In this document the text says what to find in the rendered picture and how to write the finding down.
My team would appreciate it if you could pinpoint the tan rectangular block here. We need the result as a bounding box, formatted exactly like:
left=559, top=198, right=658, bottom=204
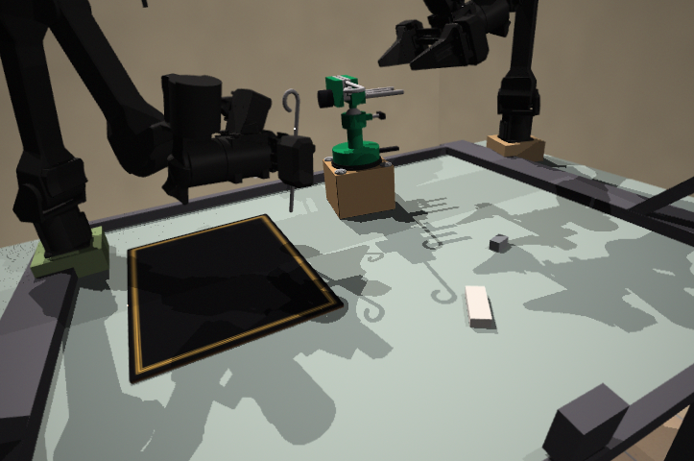
left=323, top=159, right=395, bottom=219

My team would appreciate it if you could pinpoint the green bench vise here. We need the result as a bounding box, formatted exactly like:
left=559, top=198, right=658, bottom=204
left=325, top=77, right=380, bottom=166

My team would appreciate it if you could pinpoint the cream rectangular block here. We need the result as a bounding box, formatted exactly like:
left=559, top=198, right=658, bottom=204
left=465, top=286, right=491, bottom=328

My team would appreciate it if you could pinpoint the black rubber ring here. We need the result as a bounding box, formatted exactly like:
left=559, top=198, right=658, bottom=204
left=331, top=157, right=382, bottom=171

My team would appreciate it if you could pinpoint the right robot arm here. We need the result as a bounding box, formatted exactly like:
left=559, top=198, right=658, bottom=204
left=423, top=0, right=540, bottom=143

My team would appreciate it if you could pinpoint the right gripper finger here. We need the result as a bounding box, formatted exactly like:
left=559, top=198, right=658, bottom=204
left=410, top=23, right=469, bottom=70
left=378, top=26, right=416, bottom=67

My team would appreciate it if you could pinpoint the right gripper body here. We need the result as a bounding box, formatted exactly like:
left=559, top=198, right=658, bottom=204
left=395, top=2, right=490, bottom=65

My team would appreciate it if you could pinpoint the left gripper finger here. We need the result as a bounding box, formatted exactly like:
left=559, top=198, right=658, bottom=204
left=277, top=132, right=316, bottom=154
left=262, top=130, right=277, bottom=173

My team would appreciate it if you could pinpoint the black mat with yellow border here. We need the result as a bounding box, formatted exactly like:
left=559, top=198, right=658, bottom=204
left=127, top=213, right=344, bottom=384

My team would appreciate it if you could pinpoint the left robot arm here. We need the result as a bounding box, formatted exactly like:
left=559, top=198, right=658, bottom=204
left=0, top=0, right=272, bottom=258

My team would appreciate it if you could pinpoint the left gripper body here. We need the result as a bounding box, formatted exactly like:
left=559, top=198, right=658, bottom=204
left=214, top=134, right=314, bottom=188

